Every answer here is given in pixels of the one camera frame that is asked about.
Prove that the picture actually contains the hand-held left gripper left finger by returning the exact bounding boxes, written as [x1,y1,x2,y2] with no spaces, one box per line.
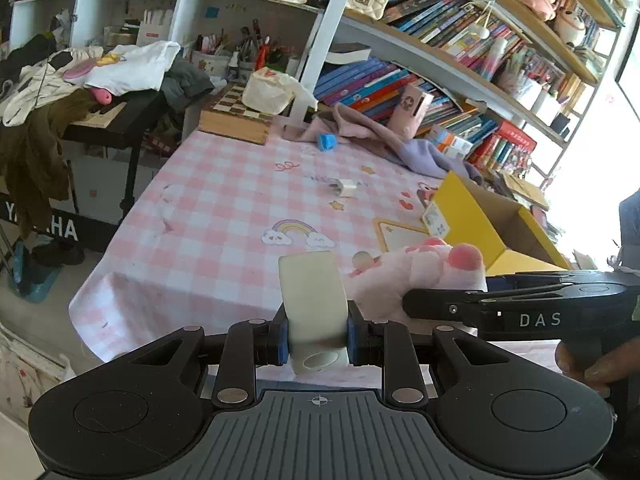
[127,306,292,408]

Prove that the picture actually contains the olive brown garment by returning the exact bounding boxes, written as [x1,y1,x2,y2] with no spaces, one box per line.
[0,89,102,242]

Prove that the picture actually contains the white shirt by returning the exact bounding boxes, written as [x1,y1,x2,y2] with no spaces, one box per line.
[84,41,182,97]

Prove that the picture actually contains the brown envelopes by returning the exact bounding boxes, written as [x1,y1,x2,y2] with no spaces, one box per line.
[499,171,549,212]

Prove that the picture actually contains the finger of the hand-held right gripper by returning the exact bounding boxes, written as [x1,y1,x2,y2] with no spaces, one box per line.
[402,283,567,332]

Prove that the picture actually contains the white round plush figure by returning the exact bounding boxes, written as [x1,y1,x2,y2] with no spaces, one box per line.
[551,4,587,47]

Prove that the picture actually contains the white and red box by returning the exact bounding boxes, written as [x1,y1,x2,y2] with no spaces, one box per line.
[135,9,174,47]

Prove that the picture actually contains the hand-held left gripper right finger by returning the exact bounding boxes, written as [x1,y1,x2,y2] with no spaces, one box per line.
[346,301,509,406]

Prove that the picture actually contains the wooden chess box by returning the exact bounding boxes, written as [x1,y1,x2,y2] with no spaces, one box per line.
[198,82,277,146]

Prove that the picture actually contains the group of pen holders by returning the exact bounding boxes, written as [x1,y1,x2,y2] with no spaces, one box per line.
[191,24,297,82]

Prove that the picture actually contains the thick black book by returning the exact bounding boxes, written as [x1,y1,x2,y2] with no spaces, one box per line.
[326,42,374,66]

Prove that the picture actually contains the pink speckled box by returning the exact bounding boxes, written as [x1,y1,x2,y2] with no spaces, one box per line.
[387,84,435,142]

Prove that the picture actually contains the black keyboard stand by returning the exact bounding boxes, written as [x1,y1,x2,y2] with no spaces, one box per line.
[0,89,167,254]

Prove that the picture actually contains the person's right forearm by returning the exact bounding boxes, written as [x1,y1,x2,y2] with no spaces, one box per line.
[597,332,640,480]

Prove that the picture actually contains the dark grey garment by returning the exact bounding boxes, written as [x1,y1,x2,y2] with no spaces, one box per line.
[159,59,217,112]

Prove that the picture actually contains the pink cloth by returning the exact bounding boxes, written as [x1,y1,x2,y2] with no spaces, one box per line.
[300,103,417,162]

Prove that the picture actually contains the white and black garment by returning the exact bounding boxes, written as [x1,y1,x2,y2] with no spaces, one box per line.
[0,61,82,127]

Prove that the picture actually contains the pink plush toy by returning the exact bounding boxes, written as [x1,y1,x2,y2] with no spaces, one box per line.
[345,237,489,322]

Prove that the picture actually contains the cardboard box with yellow flaps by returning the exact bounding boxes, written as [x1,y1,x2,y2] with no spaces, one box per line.
[421,170,574,277]

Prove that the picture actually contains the white slanted pole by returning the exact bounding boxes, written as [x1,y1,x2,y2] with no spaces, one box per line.
[297,0,367,97]

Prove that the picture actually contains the purple cloth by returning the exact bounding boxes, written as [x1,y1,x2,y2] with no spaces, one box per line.
[399,138,484,184]

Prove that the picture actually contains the black shoe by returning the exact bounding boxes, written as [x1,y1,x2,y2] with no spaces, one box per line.
[31,239,87,268]

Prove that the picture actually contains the white tissue bag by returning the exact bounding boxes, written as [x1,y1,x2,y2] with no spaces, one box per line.
[241,67,319,116]

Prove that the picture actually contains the orange and white carton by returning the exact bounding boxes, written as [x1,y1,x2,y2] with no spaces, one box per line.
[429,126,474,162]

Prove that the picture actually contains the row of books under lamp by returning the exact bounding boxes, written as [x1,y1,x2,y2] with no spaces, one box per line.
[382,0,583,92]

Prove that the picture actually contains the person's right hand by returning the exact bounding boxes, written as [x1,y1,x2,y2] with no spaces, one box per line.
[554,341,615,400]

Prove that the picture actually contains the pink checkered printed tablecloth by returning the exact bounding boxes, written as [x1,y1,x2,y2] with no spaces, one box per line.
[69,129,568,392]

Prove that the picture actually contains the row of red books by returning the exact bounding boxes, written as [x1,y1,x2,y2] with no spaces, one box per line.
[470,120,539,177]

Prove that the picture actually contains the white tape roll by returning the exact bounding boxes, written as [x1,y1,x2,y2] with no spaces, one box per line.
[277,251,350,376]

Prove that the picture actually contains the white shelf cabinet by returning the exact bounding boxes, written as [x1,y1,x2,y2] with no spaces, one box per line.
[9,0,327,88]

